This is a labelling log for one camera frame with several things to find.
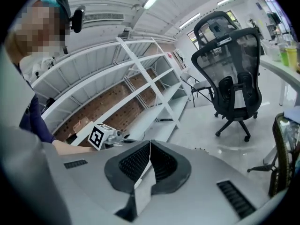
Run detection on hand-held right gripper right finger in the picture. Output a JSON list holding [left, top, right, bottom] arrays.
[[134, 139, 289, 225]]

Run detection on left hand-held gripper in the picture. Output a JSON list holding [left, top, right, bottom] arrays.
[[88, 123, 141, 150]]

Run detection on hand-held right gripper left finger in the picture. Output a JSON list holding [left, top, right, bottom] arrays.
[[43, 139, 151, 225]]

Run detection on pale blue patterned clothes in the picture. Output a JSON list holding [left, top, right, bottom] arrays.
[[283, 106, 300, 124]]

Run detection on person's left forearm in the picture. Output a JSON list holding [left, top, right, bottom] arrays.
[[52, 139, 97, 156]]

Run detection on cardboard box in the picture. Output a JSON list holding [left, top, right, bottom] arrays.
[[72, 117, 94, 135]]

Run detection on person's navy shirt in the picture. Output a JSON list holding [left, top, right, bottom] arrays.
[[18, 94, 57, 143]]

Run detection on black stand base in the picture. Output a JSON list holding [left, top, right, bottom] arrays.
[[247, 152, 279, 173]]

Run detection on white metal shelving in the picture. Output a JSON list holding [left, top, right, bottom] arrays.
[[30, 37, 192, 147]]

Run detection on white folding chair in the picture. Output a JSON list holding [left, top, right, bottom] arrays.
[[180, 73, 215, 107]]

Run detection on person's head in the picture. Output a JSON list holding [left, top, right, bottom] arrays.
[[4, 0, 71, 65]]

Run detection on white air vent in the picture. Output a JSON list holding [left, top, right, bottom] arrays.
[[82, 12, 125, 23]]

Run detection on black mesh office chair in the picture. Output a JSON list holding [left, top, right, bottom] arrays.
[[191, 11, 263, 143]]

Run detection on white table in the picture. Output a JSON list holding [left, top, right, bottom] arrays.
[[259, 54, 300, 107]]

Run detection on window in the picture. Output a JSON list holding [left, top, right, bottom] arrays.
[[187, 30, 200, 49]]

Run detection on white container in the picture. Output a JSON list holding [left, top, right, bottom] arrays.
[[269, 46, 282, 62]]

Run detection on teal hair clip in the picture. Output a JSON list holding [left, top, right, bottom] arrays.
[[38, 0, 60, 8]]

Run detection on green cup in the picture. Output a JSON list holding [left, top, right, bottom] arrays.
[[278, 43, 291, 67]]

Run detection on yellow cup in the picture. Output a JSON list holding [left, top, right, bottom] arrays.
[[285, 45, 299, 72]]

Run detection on wall picture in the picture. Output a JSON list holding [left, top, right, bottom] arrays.
[[172, 48, 187, 69]]

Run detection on black head-mounted camera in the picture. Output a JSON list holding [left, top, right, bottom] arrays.
[[56, 0, 86, 34]]

